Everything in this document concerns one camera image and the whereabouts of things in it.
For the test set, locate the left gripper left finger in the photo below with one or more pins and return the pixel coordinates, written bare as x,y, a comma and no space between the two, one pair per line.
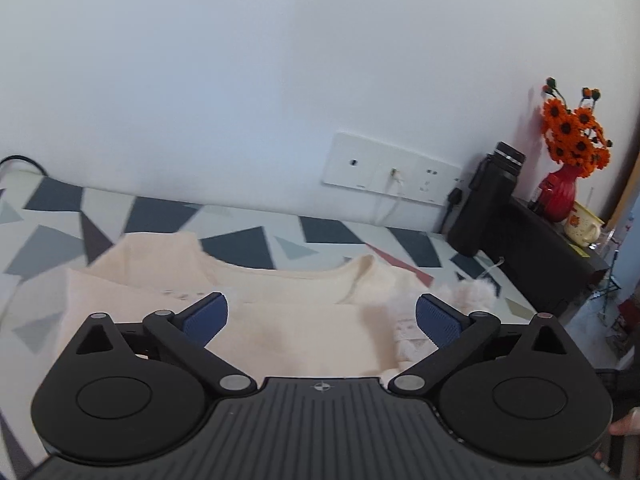
202,321

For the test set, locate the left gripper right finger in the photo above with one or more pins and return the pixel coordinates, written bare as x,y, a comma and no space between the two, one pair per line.
439,321

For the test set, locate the cream sweater with fur cuffs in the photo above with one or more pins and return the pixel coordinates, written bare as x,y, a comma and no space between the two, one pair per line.
356,320

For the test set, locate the person's right hand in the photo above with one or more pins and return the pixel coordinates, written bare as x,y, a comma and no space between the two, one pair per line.
627,426

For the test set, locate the black bedside cabinet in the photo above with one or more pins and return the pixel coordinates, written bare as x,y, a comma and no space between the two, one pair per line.
549,271

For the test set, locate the black thermos bottle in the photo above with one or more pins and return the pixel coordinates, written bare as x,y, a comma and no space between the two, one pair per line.
491,187

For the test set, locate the cream floral mug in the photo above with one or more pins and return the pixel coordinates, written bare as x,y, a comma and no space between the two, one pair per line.
582,226

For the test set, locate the red vase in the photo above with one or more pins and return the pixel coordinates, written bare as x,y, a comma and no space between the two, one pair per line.
557,194

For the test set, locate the geometric patterned bed sheet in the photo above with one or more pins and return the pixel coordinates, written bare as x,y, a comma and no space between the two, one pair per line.
50,228

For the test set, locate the orange artificial flowers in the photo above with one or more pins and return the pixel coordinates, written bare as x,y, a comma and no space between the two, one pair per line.
573,136

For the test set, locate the white wall socket panel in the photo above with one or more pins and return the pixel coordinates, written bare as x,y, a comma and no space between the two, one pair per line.
370,166

